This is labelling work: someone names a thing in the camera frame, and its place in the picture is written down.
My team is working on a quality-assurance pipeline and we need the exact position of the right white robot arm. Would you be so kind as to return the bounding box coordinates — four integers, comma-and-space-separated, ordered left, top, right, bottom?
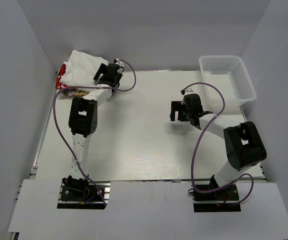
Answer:
169, 93, 267, 200

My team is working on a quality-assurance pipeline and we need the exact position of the white plastic mesh basket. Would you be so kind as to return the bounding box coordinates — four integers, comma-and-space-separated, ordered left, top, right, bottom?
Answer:
199, 55, 257, 108

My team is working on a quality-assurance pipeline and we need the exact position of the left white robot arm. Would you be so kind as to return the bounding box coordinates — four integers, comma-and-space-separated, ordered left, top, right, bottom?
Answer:
68, 60, 124, 180

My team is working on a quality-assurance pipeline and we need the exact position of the white green raglan t-shirt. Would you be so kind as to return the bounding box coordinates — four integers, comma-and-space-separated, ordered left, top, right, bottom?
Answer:
59, 49, 109, 87

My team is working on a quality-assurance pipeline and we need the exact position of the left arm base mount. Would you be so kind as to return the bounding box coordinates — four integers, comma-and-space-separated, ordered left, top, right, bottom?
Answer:
57, 176, 111, 210

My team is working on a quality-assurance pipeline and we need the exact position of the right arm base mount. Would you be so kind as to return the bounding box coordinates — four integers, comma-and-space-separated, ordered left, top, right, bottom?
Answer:
188, 185, 241, 213

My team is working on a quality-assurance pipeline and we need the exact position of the cartoon print folded t-shirt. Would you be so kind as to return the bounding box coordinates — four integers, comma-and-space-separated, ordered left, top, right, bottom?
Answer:
59, 89, 89, 97

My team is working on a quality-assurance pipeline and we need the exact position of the red white folded t-shirt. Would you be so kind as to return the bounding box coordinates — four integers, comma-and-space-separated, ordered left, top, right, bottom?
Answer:
55, 62, 68, 90

